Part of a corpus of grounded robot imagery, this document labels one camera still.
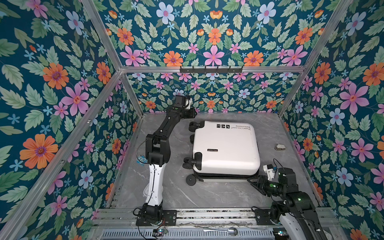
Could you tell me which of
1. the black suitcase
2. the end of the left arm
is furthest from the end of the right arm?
the end of the left arm

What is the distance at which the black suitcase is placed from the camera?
742mm

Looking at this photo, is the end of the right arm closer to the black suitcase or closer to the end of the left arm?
the black suitcase
